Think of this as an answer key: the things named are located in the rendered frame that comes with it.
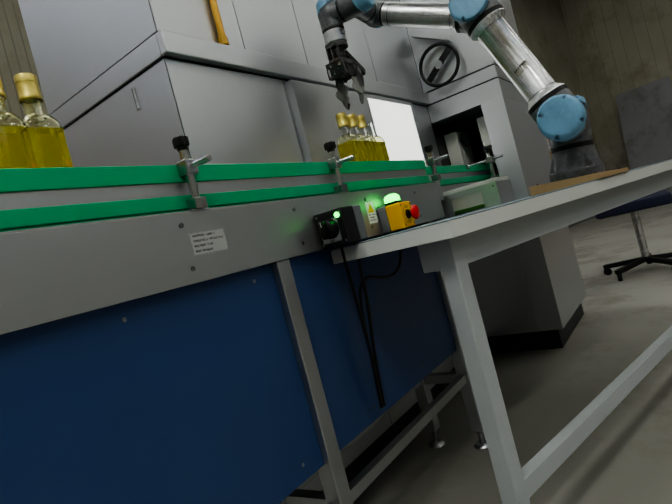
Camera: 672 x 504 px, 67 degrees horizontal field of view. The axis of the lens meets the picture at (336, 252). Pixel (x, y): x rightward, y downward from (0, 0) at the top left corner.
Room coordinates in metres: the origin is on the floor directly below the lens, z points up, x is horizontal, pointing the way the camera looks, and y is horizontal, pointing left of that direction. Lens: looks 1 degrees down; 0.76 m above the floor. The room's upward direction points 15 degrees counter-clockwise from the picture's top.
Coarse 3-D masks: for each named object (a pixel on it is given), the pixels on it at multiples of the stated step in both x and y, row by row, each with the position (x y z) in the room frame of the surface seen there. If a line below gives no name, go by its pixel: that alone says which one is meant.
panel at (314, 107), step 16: (288, 96) 1.67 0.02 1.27; (304, 96) 1.70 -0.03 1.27; (320, 96) 1.78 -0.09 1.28; (352, 96) 1.96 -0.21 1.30; (368, 96) 2.06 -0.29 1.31; (304, 112) 1.68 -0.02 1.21; (320, 112) 1.76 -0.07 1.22; (336, 112) 1.84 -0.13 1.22; (352, 112) 1.93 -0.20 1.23; (368, 112) 2.03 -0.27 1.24; (304, 128) 1.66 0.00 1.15; (320, 128) 1.74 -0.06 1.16; (336, 128) 1.82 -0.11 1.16; (416, 128) 2.38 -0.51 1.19; (304, 144) 1.67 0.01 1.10; (320, 144) 1.72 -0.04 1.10; (336, 144) 1.79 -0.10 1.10; (320, 160) 1.70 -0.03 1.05
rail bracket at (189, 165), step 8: (184, 136) 0.88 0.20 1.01; (176, 144) 0.88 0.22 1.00; (184, 144) 0.88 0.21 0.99; (184, 152) 0.88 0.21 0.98; (184, 160) 0.87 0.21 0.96; (192, 160) 0.88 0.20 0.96; (200, 160) 0.86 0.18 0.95; (208, 160) 0.85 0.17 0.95; (184, 168) 0.88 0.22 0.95; (192, 168) 0.88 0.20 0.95; (184, 176) 0.89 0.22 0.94; (192, 176) 0.88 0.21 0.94; (192, 184) 0.88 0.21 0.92; (192, 192) 0.88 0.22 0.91; (192, 200) 0.88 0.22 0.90; (200, 200) 0.88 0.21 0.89; (192, 208) 0.88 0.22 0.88; (200, 208) 0.89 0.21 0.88; (208, 208) 0.90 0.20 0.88
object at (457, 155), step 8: (480, 120) 2.57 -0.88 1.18; (480, 128) 2.57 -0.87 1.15; (448, 136) 2.69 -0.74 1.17; (456, 136) 2.67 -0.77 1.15; (464, 136) 2.76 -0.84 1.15; (488, 136) 2.56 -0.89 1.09; (448, 144) 2.70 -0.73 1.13; (456, 144) 2.68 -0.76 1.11; (488, 144) 2.56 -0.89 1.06; (448, 152) 2.71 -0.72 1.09; (456, 152) 2.68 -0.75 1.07; (464, 152) 2.71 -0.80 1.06; (456, 160) 2.69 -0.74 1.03; (464, 160) 2.68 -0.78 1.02; (472, 160) 2.79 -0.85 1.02
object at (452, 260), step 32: (608, 192) 1.51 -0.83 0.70; (640, 192) 1.67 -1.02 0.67; (512, 224) 1.15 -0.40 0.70; (544, 224) 1.24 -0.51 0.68; (448, 256) 0.99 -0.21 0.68; (480, 256) 1.05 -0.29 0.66; (448, 288) 1.01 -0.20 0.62; (480, 320) 1.01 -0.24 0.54; (480, 352) 0.99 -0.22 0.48; (480, 384) 1.00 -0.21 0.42; (480, 416) 1.01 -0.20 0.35; (576, 416) 1.24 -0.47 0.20; (512, 448) 1.00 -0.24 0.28; (544, 448) 1.12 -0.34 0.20; (576, 448) 1.16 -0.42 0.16; (512, 480) 0.99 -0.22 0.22; (544, 480) 1.06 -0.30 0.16
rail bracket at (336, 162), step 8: (328, 144) 1.25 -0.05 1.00; (328, 152) 1.26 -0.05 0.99; (328, 160) 1.26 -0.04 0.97; (336, 160) 1.25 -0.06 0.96; (344, 160) 1.24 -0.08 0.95; (336, 168) 1.26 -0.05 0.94; (336, 176) 1.26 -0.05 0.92; (344, 184) 1.26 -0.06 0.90; (336, 192) 1.26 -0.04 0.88; (344, 192) 1.26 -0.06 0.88
